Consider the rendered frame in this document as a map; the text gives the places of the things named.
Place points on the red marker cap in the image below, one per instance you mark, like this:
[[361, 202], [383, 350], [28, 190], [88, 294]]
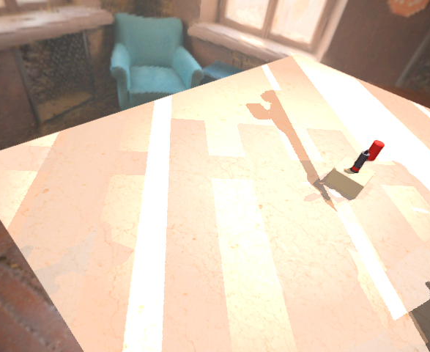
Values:
[[375, 149]]

